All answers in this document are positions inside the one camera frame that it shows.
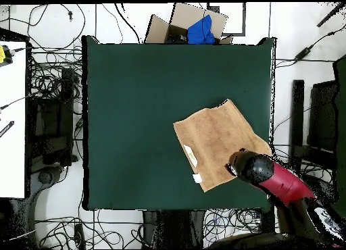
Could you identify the tan terry towel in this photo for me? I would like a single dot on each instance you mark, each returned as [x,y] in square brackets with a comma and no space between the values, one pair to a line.
[213,139]

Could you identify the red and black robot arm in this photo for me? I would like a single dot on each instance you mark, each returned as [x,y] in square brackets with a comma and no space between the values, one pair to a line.
[283,182]

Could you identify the dark green table cloth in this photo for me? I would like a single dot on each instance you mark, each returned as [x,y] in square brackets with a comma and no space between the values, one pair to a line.
[121,98]

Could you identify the black power adapter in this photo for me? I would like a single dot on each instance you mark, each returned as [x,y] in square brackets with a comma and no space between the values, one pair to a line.
[302,53]

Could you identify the blue cloth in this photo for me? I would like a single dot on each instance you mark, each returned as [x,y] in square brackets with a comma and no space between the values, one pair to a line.
[201,31]

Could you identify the brown cardboard box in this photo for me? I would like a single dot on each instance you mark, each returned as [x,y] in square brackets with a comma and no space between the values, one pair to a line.
[183,17]

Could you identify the black slanted bar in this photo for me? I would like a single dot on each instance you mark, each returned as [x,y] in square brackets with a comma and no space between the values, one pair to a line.
[331,15]

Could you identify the black computer tower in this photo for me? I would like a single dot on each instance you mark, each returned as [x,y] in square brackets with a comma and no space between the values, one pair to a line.
[51,117]

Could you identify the white desk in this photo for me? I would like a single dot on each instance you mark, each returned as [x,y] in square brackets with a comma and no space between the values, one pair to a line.
[12,125]

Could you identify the yellow and black tool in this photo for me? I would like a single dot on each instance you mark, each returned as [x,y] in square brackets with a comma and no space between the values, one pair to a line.
[2,54]

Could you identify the black upright post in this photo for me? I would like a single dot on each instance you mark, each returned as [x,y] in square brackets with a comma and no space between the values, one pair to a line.
[296,120]

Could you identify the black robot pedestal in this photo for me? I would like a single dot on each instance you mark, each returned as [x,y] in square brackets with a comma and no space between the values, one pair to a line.
[173,228]

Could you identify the black square frame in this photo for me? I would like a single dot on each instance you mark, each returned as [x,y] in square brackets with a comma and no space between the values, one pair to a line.
[244,20]

